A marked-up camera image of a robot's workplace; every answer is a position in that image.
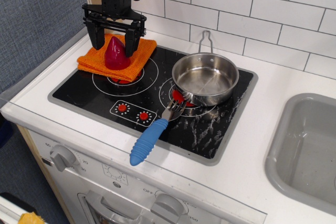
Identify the red stove button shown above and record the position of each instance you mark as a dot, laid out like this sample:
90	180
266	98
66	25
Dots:
143	116
122	108

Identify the blue handled fork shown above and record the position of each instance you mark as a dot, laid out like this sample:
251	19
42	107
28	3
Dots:
146	142

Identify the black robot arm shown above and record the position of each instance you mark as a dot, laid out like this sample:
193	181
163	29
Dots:
114	15

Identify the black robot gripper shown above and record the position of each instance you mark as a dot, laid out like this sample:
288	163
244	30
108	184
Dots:
115	15

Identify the stainless steel pan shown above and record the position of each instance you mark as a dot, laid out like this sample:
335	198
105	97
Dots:
205	78

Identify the red toy bell pepper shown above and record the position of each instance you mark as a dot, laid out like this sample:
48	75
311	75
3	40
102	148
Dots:
115	55

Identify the grey oven door handle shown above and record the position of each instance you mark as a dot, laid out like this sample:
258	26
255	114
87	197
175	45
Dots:
102	213

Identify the grey toy sink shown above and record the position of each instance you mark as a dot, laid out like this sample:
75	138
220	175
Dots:
301	161

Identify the left red stove button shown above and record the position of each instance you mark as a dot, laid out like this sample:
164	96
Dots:
122	108

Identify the black toy stove top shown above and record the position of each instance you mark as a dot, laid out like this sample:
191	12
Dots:
200	133

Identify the right red stove button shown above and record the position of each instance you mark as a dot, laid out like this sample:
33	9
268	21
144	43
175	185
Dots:
143	116

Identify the right grey oven knob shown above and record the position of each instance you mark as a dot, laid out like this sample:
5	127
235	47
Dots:
168	208

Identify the left grey oven knob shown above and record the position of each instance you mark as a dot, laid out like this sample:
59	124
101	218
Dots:
62	157

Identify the yellow black object bottom left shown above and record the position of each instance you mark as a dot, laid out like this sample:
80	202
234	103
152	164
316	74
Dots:
26	218

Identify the orange folded towel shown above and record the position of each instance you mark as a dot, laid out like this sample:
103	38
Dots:
93	61

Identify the grey oven knob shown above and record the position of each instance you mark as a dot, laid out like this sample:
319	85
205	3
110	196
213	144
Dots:
62	157
168	208

